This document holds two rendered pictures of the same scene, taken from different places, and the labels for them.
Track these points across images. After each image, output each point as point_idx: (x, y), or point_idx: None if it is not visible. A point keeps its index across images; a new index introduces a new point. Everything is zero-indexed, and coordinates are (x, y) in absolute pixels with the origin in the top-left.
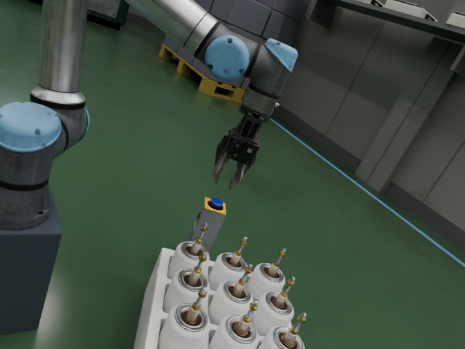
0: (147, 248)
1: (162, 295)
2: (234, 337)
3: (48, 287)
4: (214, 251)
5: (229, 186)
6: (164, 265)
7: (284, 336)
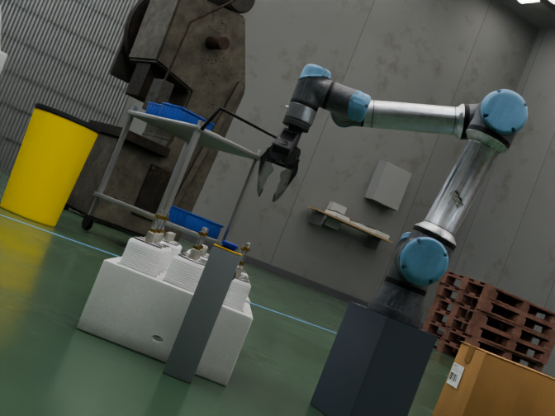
0: (235, 408)
1: (244, 307)
2: (202, 258)
3: (328, 356)
4: (114, 372)
5: (260, 195)
6: (247, 312)
7: (160, 241)
